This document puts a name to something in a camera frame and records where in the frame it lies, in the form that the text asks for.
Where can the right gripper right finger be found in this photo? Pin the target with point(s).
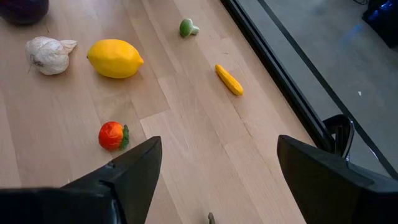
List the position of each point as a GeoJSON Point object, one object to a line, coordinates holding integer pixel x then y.
{"type": "Point", "coordinates": [326, 193]}

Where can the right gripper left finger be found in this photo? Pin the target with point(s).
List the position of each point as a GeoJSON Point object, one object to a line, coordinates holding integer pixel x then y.
{"type": "Point", "coordinates": [140, 174]}

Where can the small red tomato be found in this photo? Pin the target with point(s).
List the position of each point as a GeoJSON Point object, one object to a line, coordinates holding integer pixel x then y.
{"type": "Point", "coordinates": [112, 136]}

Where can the long dark green pepper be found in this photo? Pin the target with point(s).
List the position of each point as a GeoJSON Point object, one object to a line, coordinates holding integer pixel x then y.
{"type": "Point", "coordinates": [211, 219]}

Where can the yellow lemon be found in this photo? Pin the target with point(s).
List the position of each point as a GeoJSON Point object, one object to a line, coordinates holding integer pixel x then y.
{"type": "Point", "coordinates": [115, 58]}

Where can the small yellow corn cob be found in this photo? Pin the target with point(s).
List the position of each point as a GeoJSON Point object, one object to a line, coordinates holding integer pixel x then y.
{"type": "Point", "coordinates": [229, 79]}

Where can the white garlic bulb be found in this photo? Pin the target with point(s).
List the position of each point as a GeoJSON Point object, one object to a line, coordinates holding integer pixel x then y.
{"type": "Point", "coordinates": [48, 56]}

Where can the small green mushroom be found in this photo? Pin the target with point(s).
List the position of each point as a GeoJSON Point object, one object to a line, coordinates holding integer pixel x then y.
{"type": "Point", "coordinates": [187, 27]}

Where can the dark box with blue light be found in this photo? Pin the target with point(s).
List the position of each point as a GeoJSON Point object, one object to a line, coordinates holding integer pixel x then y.
{"type": "Point", "coordinates": [382, 18]}

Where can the purple eggplant ball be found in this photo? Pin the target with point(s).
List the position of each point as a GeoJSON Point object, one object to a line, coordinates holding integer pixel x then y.
{"type": "Point", "coordinates": [23, 11]}

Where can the black frame hook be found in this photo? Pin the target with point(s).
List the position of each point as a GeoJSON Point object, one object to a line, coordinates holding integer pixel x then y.
{"type": "Point", "coordinates": [340, 133]}

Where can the black metal table frame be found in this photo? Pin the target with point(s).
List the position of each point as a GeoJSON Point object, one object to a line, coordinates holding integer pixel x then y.
{"type": "Point", "coordinates": [283, 77]}

